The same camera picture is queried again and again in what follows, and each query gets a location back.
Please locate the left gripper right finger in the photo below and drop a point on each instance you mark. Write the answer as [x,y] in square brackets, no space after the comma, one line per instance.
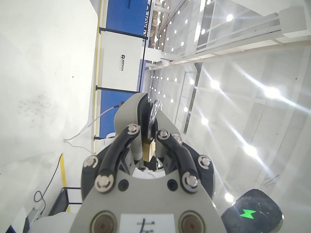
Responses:
[170,132]

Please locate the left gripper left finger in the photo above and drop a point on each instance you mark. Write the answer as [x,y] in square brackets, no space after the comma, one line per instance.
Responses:
[126,115]

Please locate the brass padlock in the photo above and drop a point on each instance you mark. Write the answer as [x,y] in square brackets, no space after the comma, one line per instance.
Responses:
[148,151]

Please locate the blue partition panel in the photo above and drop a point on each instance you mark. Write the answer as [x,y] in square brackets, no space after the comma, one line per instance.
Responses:
[126,13]
[107,112]

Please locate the white partition panel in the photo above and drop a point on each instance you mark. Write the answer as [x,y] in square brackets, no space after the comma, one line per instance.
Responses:
[116,73]

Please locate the robot body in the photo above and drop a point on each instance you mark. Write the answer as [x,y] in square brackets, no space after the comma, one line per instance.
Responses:
[257,209]

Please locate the grey power strip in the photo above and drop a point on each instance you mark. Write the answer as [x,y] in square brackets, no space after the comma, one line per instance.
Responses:
[32,215]

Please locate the black metal frame stand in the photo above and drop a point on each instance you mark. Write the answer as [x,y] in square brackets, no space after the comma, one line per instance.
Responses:
[65,188]

